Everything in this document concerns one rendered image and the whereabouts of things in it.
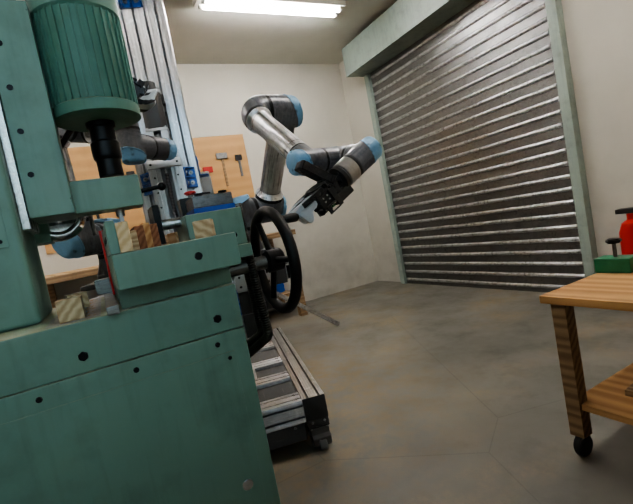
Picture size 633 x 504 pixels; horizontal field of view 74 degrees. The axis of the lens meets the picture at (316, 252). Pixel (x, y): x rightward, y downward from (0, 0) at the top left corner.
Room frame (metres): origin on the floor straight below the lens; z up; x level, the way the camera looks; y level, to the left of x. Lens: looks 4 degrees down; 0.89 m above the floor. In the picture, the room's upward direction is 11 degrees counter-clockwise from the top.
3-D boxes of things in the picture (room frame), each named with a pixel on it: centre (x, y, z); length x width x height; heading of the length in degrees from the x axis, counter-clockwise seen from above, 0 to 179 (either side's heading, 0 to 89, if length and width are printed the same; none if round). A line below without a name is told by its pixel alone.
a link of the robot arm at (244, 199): (1.75, 0.28, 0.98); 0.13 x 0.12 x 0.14; 122
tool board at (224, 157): (4.16, 1.42, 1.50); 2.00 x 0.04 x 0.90; 117
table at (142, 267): (1.02, 0.32, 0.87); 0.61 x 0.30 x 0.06; 27
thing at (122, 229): (0.96, 0.44, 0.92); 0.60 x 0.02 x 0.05; 27
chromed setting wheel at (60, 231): (1.02, 0.59, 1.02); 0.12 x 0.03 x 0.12; 117
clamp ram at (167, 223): (1.01, 0.33, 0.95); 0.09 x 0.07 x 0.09; 27
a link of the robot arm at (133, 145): (1.40, 0.51, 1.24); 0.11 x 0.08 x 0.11; 156
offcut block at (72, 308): (0.76, 0.45, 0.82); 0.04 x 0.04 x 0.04; 25
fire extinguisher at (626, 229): (2.60, -1.96, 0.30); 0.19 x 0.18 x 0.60; 117
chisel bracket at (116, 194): (0.96, 0.44, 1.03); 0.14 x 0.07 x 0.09; 117
